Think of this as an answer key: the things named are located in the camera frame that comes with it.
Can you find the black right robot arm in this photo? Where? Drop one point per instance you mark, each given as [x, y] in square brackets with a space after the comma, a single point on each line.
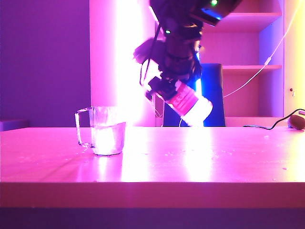
[176, 7]

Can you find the dark round device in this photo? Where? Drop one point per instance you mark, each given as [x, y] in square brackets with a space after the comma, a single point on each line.
[297, 122]

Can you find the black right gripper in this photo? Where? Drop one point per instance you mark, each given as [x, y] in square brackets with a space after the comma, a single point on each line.
[179, 52]

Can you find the white open shelf unit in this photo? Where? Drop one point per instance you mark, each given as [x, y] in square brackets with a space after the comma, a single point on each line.
[247, 47]

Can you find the bright pink light strip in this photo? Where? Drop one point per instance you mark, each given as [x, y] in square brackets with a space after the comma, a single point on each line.
[124, 59]

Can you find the small wall knob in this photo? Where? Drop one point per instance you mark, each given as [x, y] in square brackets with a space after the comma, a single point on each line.
[293, 92]

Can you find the clear mineral water bottle red label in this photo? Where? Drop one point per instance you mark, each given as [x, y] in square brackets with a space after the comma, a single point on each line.
[188, 102]

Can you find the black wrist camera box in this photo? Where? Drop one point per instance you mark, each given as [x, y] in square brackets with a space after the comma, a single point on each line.
[210, 15]

